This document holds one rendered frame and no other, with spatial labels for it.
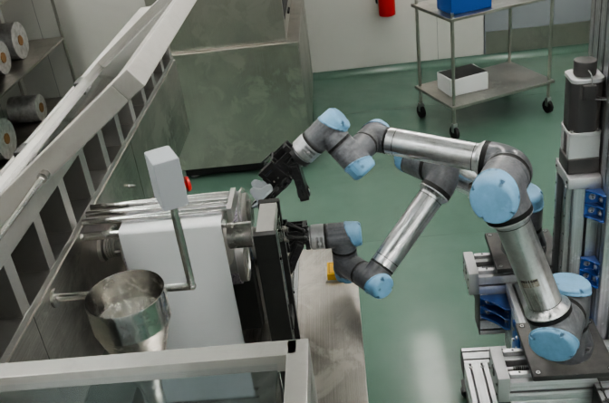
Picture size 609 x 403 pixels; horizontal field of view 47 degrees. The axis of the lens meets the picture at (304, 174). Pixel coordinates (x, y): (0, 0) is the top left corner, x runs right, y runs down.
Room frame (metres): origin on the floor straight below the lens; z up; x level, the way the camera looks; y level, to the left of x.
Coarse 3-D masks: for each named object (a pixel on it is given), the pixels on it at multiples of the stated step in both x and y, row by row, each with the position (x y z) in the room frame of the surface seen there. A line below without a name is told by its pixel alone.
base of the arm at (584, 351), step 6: (588, 330) 1.48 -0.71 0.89; (582, 336) 1.45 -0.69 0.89; (588, 336) 1.47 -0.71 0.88; (582, 342) 1.45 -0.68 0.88; (588, 342) 1.46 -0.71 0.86; (582, 348) 1.44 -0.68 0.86; (588, 348) 1.46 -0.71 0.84; (576, 354) 1.43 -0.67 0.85; (582, 354) 1.44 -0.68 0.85; (588, 354) 1.44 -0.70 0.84; (570, 360) 1.43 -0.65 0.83; (576, 360) 1.43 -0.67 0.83; (582, 360) 1.43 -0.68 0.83
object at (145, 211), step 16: (224, 192) 1.49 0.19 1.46; (96, 208) 1.51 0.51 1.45; (128, 208) 1.47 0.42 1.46; (144, 208) 1.47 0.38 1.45; (160, 208) 1.46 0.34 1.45; (192, 208) 1.46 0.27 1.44; (208, 208) 1.42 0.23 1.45; (224, 208) 1.42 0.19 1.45; (96, 224) 1.44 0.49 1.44; (128, 224) 1.43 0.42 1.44
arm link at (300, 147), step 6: (300, 138) 1.71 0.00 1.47; (294, 144) 1.71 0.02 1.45; (300, 144) 1.70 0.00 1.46; (306, 144) 1.69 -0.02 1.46; (294, 150) 1.71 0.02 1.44; (300, 150) 1.69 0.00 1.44; (306, 150) 1.69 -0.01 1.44; (312, 150) 1.68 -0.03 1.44; (300, 156) 1.69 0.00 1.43; (306, 156) 1.69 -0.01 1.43; (312, 156) 1.69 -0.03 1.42; (318, 156) 1.70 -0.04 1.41
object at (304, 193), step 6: (294, 168) 1.70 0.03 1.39; (300, 168) 1.71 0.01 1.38; (294, 174) 1.70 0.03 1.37; (300, 174) 1.70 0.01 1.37; (294, 180) 1.70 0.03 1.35; (300, 180) 1.70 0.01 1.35; (300, 186) 1.70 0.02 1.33; (306, 186) 1.72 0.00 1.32; (300, 192) 1.70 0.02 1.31; (306, 192) 1.70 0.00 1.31; (300, 198) 1.70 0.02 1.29; (306, 198) 1.70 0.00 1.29
